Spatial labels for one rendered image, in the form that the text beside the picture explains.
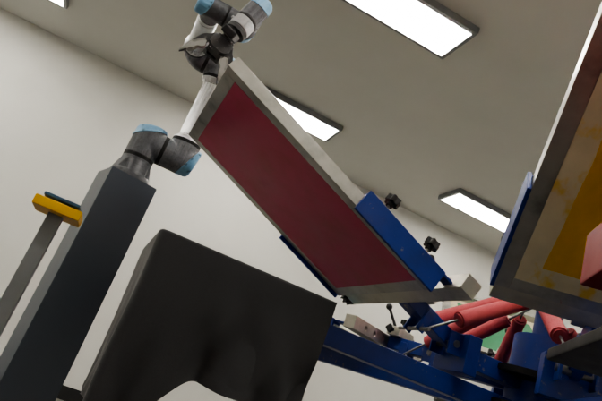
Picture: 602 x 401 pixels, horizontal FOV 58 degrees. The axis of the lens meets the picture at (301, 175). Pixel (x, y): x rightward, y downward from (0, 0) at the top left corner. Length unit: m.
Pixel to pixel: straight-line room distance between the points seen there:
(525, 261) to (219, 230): 4.37
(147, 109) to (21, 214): 1.52
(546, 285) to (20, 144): 4.85
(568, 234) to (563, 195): 0.11
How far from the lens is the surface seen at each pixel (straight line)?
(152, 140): 2.10
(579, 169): 1.25
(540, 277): 1.42
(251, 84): 1.39
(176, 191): 5.49
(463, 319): 1.80
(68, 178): 5.46
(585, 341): 1.00
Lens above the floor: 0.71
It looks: 21 degrees up
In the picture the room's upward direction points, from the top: 21 degrees clockwise
